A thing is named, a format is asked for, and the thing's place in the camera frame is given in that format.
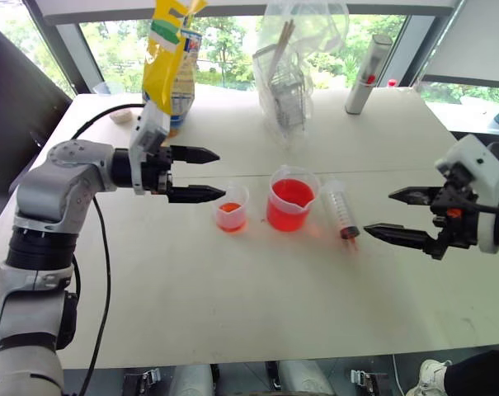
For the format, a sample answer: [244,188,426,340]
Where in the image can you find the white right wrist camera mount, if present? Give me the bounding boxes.
[433,134,499,255]

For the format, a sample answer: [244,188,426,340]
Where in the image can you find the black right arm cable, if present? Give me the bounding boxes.
[457,192,499,216]

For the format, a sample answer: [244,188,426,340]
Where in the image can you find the dark trouser leg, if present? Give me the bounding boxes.
[441,345,499,396]

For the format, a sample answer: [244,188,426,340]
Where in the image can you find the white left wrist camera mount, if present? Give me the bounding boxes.
[128,101,172,196]

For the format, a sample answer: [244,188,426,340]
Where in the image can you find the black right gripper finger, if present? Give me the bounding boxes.
[363,223,434,252]
[388,186,444,206]

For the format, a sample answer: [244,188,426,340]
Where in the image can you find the large beaker red liquid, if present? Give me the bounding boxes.
[266,164,322,233]

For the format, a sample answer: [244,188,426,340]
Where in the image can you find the yellow snack bag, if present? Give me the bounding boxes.
[140,0,209,140]

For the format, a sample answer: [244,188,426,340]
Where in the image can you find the white crumpled tissue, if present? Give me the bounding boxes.
[110,107,134,125]

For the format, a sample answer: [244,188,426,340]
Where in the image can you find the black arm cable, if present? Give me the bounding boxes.
[457,192,499,216]
[69,102,147,396]

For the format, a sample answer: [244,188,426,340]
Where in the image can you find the metal wire basket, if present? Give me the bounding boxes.
[252,44,313,134]

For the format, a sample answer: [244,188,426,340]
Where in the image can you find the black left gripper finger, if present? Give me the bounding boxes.
[170,144,221,164]
[167,185,227,205]

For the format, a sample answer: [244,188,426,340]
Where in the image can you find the clear plastic bag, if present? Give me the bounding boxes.
[251,0,352,154]

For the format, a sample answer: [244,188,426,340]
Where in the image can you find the white sneaker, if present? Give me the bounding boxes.
[404,358,454,396]

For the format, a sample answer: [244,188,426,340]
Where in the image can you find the white cylindrical tube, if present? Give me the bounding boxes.
[344,34,393,116]

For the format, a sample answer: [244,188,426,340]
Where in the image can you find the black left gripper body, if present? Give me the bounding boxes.
[143,145,175,199]

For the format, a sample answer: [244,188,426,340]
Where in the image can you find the clear plastic syringe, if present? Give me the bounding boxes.
[320,179,362,253]

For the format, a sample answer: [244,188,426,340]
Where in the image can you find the wooden chopsticks pair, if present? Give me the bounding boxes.
[268,19,297,86]

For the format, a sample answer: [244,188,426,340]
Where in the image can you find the thin white cable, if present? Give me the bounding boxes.
[392,353,404,391]

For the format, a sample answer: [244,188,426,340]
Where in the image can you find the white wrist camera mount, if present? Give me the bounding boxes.
[128,101,172,196]
[433,134,499,255]

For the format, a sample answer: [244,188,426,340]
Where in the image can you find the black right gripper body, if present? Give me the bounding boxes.
[423,167,480,261]

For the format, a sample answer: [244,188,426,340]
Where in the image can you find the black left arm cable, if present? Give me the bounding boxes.
[69,102,147,396]

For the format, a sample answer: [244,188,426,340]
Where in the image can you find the metal clasp bracket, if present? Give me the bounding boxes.
[349,368,389,396]
[122,368,162,396]

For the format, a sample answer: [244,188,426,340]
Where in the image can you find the small beaker red liquid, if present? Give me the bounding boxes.
[212,182,251,235]

